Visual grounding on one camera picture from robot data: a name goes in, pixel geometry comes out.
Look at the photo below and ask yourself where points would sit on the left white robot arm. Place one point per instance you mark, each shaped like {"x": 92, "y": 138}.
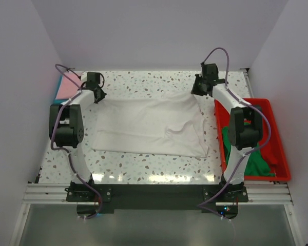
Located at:
{"x": 66, "y": 127}

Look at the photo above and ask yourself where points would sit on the green t shirt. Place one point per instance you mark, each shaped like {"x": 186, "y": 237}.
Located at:
{"x": 256, "y": 165}

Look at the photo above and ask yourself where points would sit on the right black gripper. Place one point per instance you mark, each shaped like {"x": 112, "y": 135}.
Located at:
{"x": 194, "y": 90}

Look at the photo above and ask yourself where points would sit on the white t shirt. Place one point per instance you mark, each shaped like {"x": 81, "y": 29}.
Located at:
{"x": 169, "y": 125}

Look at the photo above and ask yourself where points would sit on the folded teal t shirt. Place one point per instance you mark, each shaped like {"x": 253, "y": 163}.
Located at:
{"x": 58, "y": 101}

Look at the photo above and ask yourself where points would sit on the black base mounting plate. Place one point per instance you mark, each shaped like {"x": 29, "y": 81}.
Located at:
{"x": 106, "y": 199}

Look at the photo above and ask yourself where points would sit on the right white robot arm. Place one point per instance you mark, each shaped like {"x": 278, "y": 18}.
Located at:
{"x": 245, "y": 127}

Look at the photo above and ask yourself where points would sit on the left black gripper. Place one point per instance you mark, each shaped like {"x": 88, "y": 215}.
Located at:
{"x": 102, "y": 94}

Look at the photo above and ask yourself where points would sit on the red plastic bin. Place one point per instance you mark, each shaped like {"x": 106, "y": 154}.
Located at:
{"x": 272, "y": 153}

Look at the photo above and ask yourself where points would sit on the folded pink t shirt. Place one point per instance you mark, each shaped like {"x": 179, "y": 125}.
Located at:
{"x": 67, "y": 88}

